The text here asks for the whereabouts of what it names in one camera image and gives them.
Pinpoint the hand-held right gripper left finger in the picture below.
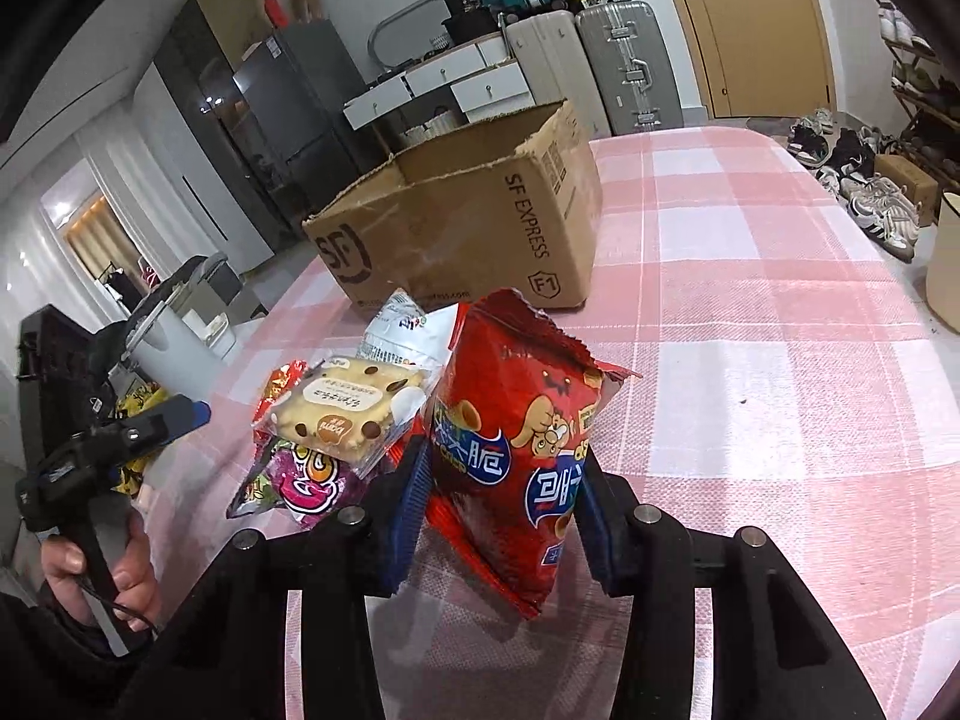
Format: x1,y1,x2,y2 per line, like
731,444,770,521
131,435,436,720

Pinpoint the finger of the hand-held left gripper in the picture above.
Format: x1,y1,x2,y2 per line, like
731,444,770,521
120,393,213,445
105,444,163,497

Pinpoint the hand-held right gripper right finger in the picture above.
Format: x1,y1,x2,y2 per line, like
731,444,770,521
572,448,887,720

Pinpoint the purple snack packet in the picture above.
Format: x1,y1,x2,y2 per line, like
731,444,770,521
226,439,392,535

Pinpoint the cream biscuit packet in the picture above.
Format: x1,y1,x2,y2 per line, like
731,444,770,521
253,356,445,482

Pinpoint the large red chip bag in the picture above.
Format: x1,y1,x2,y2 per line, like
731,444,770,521
422,289,644,620

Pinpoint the white snack packet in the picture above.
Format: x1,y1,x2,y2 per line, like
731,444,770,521
363,287,460,374

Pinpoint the brown cardboard box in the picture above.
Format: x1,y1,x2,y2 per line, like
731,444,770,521
302,99,604,316

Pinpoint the person's left forearm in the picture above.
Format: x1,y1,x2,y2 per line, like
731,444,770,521
0,589,155,720

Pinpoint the person's left hand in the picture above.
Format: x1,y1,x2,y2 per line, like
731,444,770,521
39,514,163,635

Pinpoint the yellow plastic bag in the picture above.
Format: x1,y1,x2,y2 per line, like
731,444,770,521
112,382,167,422

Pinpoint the beige curtain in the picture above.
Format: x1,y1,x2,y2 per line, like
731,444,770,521
66,199,140,283

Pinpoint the pink checked tablecloth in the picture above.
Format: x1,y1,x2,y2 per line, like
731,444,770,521
139,124,960,720

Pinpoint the white sheer curtain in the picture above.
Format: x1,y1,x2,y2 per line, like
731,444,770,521
0,127,188,331

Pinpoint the dark glass cabinet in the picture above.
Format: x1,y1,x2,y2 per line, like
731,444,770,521
154,0,302,257

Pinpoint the grey refrigerator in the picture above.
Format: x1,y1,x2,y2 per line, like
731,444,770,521
232,19,370,220

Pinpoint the woven laundry basket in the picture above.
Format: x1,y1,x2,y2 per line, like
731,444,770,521
400,109,467,152

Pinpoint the large cardboard sheet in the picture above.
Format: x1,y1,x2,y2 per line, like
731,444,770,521
190,0,264,70

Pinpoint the white drawer desk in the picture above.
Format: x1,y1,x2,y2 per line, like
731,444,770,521
343,36,538,137

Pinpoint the arched grey mirror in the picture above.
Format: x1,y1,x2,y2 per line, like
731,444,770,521
368,0,467,80

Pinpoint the pile of scattered shoes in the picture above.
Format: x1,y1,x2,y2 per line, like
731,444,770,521
787,109,925,265

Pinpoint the cream waste bin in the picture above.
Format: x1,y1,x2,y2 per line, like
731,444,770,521
924,191,960,315

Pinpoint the beige suitcase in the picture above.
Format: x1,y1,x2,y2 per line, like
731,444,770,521
504,9,611,138

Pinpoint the small cardboard box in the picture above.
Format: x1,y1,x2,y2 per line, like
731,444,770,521
873,154,941,227

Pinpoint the silver suitcase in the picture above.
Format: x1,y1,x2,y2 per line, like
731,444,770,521
576,0,686,137

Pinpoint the black bag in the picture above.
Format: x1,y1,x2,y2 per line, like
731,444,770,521
440,0,503,45

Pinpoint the tan wooden door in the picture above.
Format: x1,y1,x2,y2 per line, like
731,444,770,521
649,0,838,120

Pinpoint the wooden shoe rack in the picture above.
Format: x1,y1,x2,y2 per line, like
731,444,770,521
859,0,960,193

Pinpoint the group of assorted sneakers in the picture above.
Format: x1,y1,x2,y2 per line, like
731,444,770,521
870,0,960,128

